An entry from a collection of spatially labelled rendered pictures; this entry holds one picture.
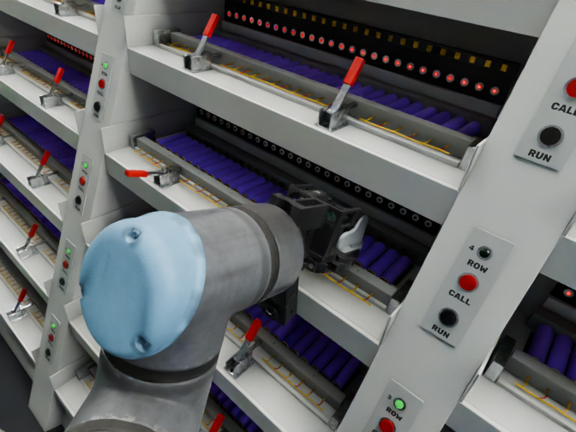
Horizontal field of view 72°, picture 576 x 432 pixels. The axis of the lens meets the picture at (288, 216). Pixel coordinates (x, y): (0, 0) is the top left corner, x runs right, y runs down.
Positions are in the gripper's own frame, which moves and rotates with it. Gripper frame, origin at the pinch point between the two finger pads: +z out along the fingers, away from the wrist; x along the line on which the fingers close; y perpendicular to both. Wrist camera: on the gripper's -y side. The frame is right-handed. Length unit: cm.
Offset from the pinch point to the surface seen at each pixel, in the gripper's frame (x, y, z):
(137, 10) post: 48, 20, -5
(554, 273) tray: -22.9, 9.7, -7.8
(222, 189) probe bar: 21.4, -1.9, -2.6
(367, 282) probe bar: -6.7, -2.3, -4.2
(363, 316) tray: -8.6, -5.5, -6.5
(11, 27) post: 118, 5, 6
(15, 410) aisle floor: 59, -79, -10
